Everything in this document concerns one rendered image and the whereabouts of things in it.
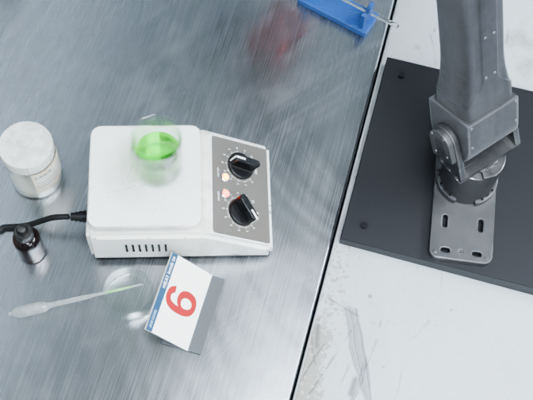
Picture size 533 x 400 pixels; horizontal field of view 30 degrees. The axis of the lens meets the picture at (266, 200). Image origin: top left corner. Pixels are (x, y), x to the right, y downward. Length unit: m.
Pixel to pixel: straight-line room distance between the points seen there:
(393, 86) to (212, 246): 0.31
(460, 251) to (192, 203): 0.30
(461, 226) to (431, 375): 0.17
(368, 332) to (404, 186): 0.18
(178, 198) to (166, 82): 0.22
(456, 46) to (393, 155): 0.24
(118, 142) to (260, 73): 0.23
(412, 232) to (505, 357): 0.17
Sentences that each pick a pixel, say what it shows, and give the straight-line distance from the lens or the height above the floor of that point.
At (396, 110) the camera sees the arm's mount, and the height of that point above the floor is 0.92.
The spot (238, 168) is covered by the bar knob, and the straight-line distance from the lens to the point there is 1.11.
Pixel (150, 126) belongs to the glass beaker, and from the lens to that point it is 1.03.
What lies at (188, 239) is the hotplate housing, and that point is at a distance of 1.06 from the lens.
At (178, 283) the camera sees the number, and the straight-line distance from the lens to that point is 1.08.
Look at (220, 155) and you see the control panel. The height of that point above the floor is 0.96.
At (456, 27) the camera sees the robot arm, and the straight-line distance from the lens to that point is 0.96.
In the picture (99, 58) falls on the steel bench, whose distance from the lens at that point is 1.25.
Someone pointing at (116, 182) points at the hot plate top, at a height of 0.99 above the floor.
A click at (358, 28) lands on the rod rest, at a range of 1.27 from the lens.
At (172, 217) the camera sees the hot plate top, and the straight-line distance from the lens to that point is 1.04.
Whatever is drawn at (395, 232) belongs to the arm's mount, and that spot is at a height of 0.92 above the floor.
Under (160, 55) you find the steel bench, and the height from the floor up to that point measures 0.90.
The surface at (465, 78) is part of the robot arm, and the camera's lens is 0.99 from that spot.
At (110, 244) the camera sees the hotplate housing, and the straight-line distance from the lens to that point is 1.08.
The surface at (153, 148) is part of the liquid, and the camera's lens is 1.04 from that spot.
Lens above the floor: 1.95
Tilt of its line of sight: 65 degrees down
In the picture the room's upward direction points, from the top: 6 degrees clockwise
